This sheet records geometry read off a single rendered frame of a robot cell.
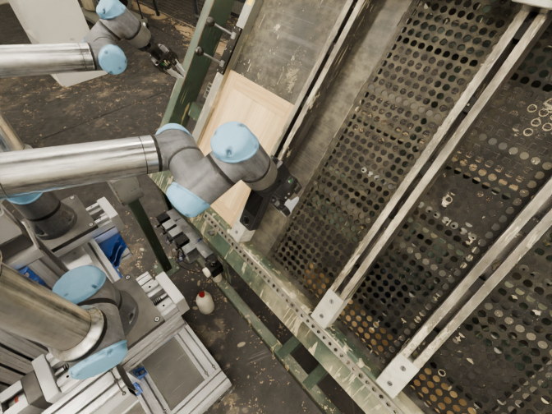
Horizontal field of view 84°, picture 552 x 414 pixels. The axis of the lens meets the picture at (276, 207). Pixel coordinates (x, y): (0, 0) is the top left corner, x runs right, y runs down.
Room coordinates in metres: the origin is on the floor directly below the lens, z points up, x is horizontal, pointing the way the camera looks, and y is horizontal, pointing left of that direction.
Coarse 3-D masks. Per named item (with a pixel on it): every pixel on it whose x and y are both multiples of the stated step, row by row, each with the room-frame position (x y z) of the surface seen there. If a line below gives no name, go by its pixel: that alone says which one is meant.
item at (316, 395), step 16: (400, 144) 1.65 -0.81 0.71; (464, 176) 1.33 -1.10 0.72; (160, 192) 1.27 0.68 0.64; (496, 192) 1.19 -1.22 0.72; (288, 240) 0.80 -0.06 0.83; (384, 272) 0.82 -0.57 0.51; (224, 288) 0.89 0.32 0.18; (368, 288) 0.84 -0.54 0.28; (240, 304) 0.79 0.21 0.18; (256, 320) 0.69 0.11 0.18; (544, 320) 0.72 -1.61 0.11; (272, 336) 0.60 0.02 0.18; (272, 352) 0.53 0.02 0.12; (288, 368) 0.44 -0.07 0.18; (320, 400) 0.29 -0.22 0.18
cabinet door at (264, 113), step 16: (240, 80) 1.27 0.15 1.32; (224, 96) 1.27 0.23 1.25; (240, 96) 1.23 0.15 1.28; (256, 96) 1.17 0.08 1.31; (272, 96) 1.13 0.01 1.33; (224, 112) 1.22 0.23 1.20; (240, 112) 1.18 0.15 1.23; (256, 112) 1.13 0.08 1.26; (272, 112) 1.08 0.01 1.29; (288, 112) 1.04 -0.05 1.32; (208, 128) 1.22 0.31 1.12; (256, 128) 1.08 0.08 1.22; (272, 128) 1.04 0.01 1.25; (208, 144) 1.17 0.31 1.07; (272, 144) 0.99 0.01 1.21; (240, 192) 0.92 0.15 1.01; (224, 208) 0.90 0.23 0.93; (240, 208) 0.86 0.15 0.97
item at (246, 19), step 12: (252, 12) 1.43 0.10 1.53; (240, 24) 1.42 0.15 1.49; (252, 24) 1.43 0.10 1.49; (240, 36) 1.39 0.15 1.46; (240, 48) 1.38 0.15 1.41; (228, 72) 1.33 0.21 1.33; (216, 84) 1.32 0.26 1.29; (216, 96) 1.28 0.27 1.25; (204, 108) 1.28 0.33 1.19; (204, 120) 1.24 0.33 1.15; (204, 132) 1.22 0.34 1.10
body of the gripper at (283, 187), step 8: (280, 168) 0.50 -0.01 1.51; (280, 176) 0.50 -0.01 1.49; (288, 176) 0.52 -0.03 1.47; (272, 184) 0.46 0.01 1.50; (280, 184) 0.51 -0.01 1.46; (288, 184) 0.50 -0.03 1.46; (296, 184) 0.53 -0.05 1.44; (264, 192) 0.46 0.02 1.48; (280, 192) 0.49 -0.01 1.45; (288, 192) 0.50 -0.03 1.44; (296, 192) 0.51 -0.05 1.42; (272, 200) 0.48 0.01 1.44; (280, 200) 0.48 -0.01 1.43
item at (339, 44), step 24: (360, 0) 1.10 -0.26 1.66; (336, 24) 1.10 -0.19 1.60; (360, 24) 1.09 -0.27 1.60; (336, 48) 1.04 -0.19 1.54; (312, 72) 1.03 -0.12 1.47; (336, 72) 1.04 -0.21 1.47; (312, 96) 0.97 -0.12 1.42; (288, 120) 0.96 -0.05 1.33; (312, 120) 0.97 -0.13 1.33; (288, 144) 0.90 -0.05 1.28; (240, 216) 0.79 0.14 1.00; (240, 240) 0.72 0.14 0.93
